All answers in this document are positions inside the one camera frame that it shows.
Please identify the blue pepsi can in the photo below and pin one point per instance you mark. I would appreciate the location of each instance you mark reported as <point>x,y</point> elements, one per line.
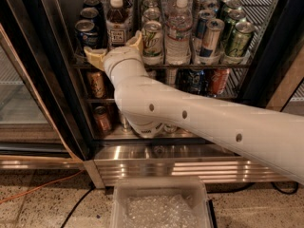
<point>87,35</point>
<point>92,15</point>
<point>97,4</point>

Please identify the clear plastic bin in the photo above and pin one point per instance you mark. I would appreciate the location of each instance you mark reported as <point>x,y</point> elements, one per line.
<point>160,202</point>

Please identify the stainless steel fridge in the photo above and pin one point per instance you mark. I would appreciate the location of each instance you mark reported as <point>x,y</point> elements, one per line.
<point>42,33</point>

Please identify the middle blue pepsi can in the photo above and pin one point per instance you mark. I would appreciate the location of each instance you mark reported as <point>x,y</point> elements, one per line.
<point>92,15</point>

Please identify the bottom shelf silver can left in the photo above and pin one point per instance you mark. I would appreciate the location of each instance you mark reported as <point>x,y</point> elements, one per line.
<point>125,125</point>

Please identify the rear blue pepsi can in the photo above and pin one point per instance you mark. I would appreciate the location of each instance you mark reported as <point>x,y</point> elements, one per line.
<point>97,4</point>

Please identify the front blue pepsi can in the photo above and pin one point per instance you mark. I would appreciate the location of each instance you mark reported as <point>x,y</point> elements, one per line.
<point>87,35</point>

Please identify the bottom shelf white green can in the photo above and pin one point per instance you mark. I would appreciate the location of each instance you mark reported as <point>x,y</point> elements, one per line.
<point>169,128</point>

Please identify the silver blue energy can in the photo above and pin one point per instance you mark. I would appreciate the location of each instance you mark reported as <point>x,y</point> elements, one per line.
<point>203,17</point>
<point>211,37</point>

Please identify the front silver blue energy can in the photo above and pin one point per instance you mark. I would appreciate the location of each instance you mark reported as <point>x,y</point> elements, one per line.
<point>211,37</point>

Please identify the middle shelf blue can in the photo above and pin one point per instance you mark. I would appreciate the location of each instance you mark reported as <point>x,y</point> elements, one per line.
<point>194,81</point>

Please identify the middle shelf red can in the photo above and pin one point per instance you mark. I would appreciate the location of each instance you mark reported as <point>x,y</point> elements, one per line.
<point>218,80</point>

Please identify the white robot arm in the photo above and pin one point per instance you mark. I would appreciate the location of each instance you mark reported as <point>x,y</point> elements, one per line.
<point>272,138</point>

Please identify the left glass fridge door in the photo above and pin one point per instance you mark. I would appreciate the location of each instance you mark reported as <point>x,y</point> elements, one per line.
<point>31,136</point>

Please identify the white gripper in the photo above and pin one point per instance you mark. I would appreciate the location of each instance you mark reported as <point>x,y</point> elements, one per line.
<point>118,56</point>

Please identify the front green white soda can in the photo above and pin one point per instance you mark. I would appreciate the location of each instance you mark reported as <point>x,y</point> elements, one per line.
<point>152,42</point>

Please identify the middle shelf tan can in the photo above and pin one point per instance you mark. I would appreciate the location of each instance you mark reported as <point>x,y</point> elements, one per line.
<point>96,83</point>

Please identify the bottom shelf orange can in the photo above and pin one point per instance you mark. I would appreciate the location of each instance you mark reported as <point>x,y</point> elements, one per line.
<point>102,119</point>

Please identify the green white soda can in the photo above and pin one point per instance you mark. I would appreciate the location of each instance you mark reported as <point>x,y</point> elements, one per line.
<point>152,42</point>
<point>152,14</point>

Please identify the front clear water bottle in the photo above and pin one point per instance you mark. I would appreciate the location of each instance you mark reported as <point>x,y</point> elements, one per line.
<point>178,28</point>

